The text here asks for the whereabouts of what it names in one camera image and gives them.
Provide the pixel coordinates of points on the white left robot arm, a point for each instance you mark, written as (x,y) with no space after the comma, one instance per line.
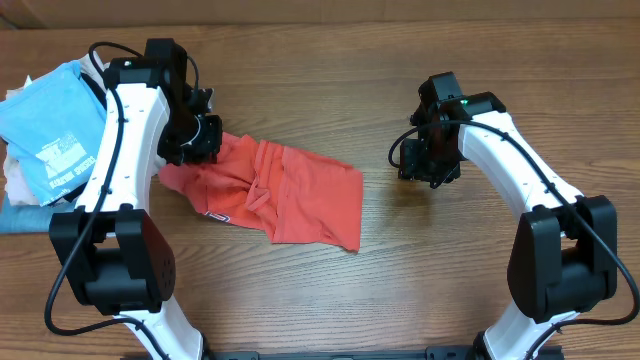
(116,266)

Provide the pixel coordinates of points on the folded blue jeans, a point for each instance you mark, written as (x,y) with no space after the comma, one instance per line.
(22,219)

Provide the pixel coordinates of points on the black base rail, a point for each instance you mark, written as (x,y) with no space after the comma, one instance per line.
(345,354)

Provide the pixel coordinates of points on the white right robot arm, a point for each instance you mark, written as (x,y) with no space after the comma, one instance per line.
(563,260)

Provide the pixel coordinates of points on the beige folded garment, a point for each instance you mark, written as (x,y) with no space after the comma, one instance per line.
(12,185)

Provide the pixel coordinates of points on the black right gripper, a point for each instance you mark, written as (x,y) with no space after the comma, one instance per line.
(410,169)

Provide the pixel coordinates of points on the light blue folded t-shirt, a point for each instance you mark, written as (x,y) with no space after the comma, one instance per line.
(50,130)

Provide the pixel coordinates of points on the black folded garment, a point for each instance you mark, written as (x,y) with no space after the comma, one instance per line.
(100,95)

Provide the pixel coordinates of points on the red t-shirt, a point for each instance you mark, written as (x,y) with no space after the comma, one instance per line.
(294,196)

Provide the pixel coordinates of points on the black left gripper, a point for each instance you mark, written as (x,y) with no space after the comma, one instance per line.
(204,152)

